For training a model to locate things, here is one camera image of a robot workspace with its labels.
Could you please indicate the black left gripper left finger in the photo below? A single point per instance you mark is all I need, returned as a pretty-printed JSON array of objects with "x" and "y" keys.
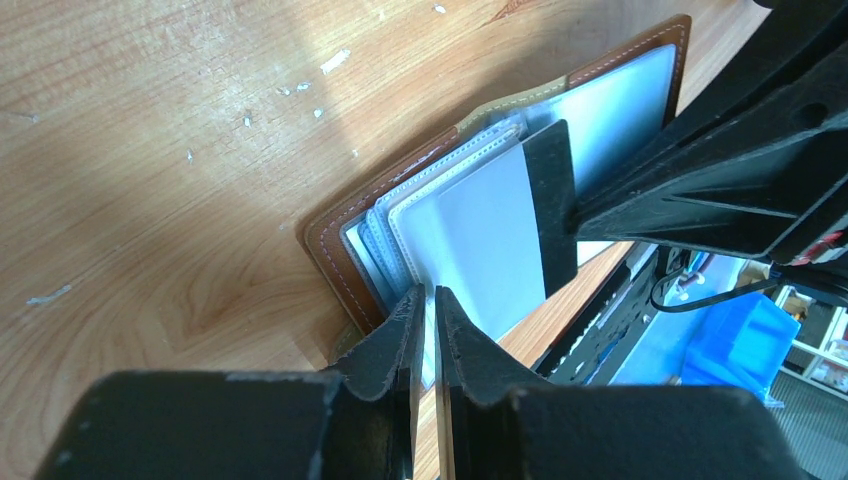
[{"x": 355, "y": 419}]

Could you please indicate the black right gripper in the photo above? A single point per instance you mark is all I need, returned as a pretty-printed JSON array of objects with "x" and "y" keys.
[{"x": 765, "y": 179}]

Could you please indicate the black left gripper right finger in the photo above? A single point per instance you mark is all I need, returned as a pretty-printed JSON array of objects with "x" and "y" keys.
[{"x": 498, "y": 419}]

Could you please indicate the brown leather card holder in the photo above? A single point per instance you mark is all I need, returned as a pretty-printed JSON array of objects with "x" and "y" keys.
[{"x": 385, "y": 237}]

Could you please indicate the grey card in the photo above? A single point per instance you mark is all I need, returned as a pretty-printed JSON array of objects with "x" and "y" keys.
[{"x": 492, "y": 239}]

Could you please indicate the blue crate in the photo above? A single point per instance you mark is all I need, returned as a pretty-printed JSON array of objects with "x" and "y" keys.
[{"x": 742, "y": 343}]

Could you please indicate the black mounting rail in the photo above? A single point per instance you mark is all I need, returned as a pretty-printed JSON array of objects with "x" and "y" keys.
[{"x": 594, "y": 345}]

